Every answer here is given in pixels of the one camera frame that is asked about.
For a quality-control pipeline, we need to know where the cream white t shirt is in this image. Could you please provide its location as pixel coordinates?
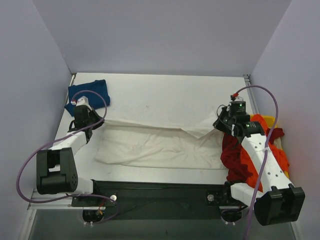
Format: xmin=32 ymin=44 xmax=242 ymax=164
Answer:
xmin=95 ymin=118 xmax=224 ymax=170

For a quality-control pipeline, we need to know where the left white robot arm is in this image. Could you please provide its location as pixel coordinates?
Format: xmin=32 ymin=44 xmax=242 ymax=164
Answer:
xmin=36 ymin=105 xmax=103 ymax=206

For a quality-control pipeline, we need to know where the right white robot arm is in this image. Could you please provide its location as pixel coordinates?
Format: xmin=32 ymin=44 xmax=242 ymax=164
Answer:
xmin=213 ymin=100 xmax=306 ymax=226

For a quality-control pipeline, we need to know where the folded blue t shirt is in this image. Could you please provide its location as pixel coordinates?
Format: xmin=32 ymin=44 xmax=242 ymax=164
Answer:
xmin=64 ymin=79 xmax=111 ymax=117

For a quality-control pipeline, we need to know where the yellow plastic bin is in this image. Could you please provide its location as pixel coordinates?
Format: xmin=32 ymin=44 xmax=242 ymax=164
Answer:
xmin=250 ymin=114 xmax=290 ymax=178

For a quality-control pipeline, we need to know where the dark red t shirt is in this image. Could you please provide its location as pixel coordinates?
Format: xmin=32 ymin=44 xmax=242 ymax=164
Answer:
xmin=219 ymin=127 xmax=285 ymax=182

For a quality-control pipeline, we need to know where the beige t shirt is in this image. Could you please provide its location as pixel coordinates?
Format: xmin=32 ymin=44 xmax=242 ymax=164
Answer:
xmin=273 ymin=138 xmax=283 ymax=150

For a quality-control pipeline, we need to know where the orange t shirt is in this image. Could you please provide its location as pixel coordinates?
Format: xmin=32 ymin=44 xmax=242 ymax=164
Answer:
xmin=240 ymin=114 xmax=290 ymax=188

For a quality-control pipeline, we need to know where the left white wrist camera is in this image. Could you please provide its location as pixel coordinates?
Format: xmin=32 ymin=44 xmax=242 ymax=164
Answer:
xmin=70 ymin=96 xmax=89 ymax=107

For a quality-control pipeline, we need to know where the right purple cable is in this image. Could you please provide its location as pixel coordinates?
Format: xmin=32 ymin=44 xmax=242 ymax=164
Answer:
xmin=231 ymin=85 xmax=279 ymax=240

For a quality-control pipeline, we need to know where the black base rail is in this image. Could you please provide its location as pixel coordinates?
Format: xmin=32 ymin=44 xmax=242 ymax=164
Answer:
xmin=71 ymin=180 xmax=246 ymax=223

